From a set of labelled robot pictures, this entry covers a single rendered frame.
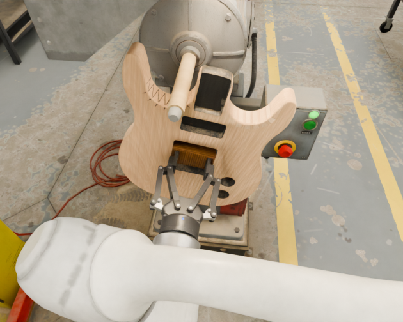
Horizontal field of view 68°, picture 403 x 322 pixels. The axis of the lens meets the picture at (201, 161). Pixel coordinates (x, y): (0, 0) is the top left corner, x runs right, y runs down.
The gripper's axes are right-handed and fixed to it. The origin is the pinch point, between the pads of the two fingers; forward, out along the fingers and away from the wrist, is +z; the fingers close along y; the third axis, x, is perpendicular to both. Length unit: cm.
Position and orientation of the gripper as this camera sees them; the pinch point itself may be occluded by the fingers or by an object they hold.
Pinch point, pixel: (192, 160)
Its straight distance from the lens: 68.6
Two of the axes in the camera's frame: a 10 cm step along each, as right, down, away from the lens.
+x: 2.0, -6.3, -7.5
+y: 9.7, 2.2, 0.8
